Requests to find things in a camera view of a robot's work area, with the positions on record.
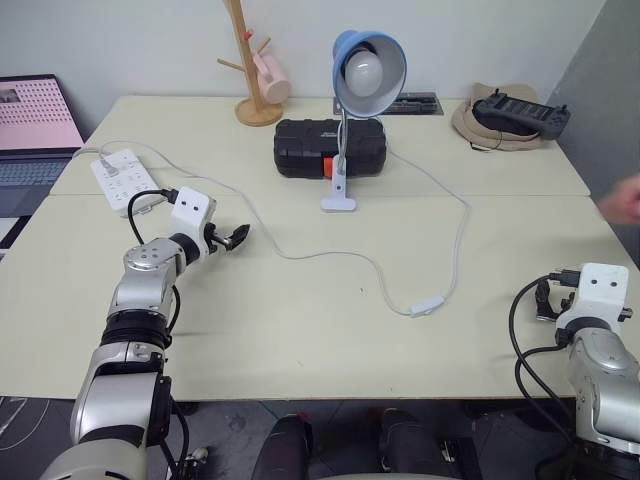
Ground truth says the beige bucket hat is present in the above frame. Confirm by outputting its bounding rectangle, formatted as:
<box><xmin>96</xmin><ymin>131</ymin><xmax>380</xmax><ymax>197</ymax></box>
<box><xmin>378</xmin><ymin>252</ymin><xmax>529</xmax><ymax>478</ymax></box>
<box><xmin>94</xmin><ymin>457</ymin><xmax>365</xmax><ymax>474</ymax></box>
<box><xmin>451</xmin><ymin>81</ymin><xmax>552</xmax><ymax>153</ymax></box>

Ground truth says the white power strip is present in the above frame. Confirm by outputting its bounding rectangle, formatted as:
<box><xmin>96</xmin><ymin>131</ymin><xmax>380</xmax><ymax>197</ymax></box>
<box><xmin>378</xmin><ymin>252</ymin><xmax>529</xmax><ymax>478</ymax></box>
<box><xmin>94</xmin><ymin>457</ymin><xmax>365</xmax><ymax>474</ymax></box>
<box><xmin>89</xmin><ymin>147</ymin><xmax>167</xmax><ymax>219</ymax></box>

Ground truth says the person's bare hand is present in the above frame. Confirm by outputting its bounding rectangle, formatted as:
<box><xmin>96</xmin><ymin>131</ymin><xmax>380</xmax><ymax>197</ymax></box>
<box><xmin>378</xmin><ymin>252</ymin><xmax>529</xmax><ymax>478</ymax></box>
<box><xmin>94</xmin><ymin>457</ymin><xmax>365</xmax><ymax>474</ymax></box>
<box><xmin>596</xmin><ymin>173</ymin><xmax>640</xmax><ymax>224</ymax></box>

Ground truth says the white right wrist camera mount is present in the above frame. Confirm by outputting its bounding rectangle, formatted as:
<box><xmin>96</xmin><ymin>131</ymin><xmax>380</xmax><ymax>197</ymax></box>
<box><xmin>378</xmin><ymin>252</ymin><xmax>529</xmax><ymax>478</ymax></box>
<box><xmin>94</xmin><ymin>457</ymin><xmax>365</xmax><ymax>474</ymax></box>
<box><xmin>555</xmin><ymin>262</ymin><xmax>631</xmax><ymax>337</ymax></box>

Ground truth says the black handheld controller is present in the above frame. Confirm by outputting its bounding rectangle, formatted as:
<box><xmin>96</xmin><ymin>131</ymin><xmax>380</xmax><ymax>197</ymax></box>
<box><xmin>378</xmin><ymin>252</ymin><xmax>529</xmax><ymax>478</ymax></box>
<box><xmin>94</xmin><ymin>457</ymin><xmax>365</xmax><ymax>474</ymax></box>
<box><xmin>471</xmin><ymin>88</ymin><xmax>573</xmax><ymax>142</ymax></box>

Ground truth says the white power strip cord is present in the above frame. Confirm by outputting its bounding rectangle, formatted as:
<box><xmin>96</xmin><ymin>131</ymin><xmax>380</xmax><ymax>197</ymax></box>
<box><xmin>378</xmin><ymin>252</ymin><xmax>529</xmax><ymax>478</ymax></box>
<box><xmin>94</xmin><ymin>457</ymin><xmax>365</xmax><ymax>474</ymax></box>
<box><xmin>71</xmin><ymin>143</ymin><xmax>107</xmax><ymax>162</ymax></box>

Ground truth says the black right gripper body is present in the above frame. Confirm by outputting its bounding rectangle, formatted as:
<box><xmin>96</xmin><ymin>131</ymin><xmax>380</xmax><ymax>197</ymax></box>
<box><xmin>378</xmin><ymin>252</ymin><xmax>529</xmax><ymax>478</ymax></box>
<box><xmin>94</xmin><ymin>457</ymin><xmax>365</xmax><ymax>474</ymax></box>
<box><xmin>546</xmin><ymin>282</ymin><xmax>577</xmax><ymax>315</ymax></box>

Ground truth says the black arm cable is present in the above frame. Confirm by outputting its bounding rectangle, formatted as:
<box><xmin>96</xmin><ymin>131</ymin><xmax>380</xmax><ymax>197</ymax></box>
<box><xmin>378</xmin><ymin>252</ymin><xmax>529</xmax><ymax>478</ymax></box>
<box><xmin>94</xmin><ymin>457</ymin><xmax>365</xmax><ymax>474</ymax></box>
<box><xmin>508</xmin><ymin>269</ymin><xmax>582</xmax><ymax>447</ymax></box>
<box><xmin>127</xmin><ymin>188</ymin><xmax>179</xmax><ymax>247</ymax></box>

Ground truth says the grey laptop pink screen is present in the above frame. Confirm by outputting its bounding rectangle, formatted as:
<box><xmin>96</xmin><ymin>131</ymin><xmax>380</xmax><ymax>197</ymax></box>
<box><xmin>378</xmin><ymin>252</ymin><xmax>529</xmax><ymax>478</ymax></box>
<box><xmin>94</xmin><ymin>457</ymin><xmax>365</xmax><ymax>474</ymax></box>
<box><xmin>0</xmin><ymin>74</ymin><xmax>87</xmax><ymax>251</ymax></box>

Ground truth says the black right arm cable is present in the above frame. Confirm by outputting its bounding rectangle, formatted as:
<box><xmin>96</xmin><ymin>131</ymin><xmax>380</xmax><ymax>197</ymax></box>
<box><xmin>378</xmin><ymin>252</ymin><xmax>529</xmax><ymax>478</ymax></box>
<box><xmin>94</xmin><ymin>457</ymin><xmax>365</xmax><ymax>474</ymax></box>
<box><xmin>508</xmin><ymin>269</ymin><xmax>582</xmax><ymax>447</ymax></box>

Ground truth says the white inline cord switch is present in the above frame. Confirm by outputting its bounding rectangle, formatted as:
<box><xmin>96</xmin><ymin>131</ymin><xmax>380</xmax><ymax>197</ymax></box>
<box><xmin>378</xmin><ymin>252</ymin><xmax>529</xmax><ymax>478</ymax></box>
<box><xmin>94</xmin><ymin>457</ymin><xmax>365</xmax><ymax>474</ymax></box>
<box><xmin>408</xmin><ymin>296</ymin><xmax>447</xmax><ymax>318</ymax></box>

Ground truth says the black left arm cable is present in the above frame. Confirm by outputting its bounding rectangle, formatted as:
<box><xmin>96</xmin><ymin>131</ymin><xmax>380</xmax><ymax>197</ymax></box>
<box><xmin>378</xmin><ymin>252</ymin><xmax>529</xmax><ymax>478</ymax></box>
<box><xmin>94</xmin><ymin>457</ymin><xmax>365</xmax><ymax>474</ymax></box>
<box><xmin>127</xmin><ymin>188</ymin><xmax>179</xmax><ymax>247</ymax></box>

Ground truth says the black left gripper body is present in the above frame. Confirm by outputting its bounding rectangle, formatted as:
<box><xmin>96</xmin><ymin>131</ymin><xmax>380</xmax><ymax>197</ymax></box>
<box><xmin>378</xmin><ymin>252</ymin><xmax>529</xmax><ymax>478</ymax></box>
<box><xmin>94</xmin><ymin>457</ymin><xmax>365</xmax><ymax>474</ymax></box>
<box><xmin>204</xmin><ymin>223</ymin><xmax>233</xmax><ymax>252</ymax></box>

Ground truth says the black table cable grommet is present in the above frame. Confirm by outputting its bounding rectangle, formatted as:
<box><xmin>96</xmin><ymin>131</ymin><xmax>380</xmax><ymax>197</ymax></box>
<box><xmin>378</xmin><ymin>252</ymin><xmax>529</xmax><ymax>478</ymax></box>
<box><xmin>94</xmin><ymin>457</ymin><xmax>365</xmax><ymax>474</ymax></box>
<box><xmin>332</xmin><ymin>91</ymin><xmax>445</xmax><ymax>118</ymax></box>

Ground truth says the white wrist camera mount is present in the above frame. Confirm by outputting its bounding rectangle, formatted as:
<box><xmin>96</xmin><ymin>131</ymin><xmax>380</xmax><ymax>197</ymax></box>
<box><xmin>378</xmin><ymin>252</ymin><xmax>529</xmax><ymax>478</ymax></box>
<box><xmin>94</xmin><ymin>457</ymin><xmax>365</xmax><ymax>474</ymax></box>
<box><xmin>555</xmin><ymin>262</ymin><xmax>631</xmax><ymax>337</ymax></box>
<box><xmin>169</xmin><ymin>186</ymin><xmax>218</xmax><ymax>259</ymax></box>

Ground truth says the white lamp power cord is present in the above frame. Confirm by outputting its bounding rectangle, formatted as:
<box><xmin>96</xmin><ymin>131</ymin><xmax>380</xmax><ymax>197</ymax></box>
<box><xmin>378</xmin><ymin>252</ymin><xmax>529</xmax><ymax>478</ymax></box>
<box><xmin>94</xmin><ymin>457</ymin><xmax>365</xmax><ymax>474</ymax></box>
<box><xmin>99</xmin><ymin>141</ymin><xmax>473</xmax><ymax>318</ymax></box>

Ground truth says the blue desk lamp white clip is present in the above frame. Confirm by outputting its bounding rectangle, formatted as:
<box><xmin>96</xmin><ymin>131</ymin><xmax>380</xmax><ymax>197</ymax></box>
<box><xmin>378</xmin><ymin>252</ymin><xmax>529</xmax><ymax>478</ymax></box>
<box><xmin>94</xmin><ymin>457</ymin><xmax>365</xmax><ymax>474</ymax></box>
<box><xmin>319</xmin><ymin>29</ymin><xmax>409</xmax><ymax>215</ymax></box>

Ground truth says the wooden mug tree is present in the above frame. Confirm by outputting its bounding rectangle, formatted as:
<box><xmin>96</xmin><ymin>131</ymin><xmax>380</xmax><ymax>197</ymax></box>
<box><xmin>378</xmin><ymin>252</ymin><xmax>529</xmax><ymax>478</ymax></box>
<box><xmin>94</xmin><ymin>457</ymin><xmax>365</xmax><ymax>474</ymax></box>
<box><xmin>216</xmin><ymin>0</ymin><xmax>286</xmax><ymax>128</ymax></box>

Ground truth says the pink mug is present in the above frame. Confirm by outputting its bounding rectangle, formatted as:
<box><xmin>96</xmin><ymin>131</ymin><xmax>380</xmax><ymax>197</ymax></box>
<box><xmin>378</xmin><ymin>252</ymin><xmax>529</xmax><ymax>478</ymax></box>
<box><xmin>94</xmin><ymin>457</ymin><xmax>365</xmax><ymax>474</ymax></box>
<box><xmin>251</xmin><ymin>52</ymin><xmax>293</xmax><ymax>105</ymax></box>

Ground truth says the white light bulb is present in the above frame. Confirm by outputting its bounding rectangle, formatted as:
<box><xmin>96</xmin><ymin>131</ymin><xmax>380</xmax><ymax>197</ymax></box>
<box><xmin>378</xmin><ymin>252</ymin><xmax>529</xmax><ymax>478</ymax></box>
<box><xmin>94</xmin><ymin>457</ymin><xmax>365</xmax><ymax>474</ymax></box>
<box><xmin>344</xmin><ymin>49</ymin><xmax>386</xmax><ymax>98</ymax></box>

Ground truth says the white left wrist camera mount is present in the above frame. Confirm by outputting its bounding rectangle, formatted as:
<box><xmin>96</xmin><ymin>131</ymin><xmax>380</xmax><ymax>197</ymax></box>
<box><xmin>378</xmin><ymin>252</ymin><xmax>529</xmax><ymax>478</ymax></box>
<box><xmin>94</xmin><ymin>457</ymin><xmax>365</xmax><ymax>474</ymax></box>
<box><xmin>169</xmin><ymin>186</ymin><xmax>218</xmax><ymax>259</ymax></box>

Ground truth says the black plastic tool case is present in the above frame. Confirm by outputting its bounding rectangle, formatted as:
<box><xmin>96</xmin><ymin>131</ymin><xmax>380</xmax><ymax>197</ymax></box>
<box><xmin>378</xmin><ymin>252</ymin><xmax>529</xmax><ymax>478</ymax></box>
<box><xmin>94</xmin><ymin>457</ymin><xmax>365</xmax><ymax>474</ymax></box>
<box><xmin>272</xmin><ymin>118</ymin><xmax>391</xmax><ymax>180</ymax></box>

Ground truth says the dark rounded robot leg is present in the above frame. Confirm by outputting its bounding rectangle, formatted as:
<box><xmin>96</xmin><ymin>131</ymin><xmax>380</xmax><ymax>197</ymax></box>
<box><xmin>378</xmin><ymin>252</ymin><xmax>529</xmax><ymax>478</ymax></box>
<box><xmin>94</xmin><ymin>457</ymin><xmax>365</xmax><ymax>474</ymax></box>
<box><xmin>375</xmin><ymin>406</ymin><xmax>454</xmax><ymax>480</ymax></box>
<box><xmin>249</xmin><ymin>412</ymin><xmax>315</xmax><ymax>480</ymax></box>

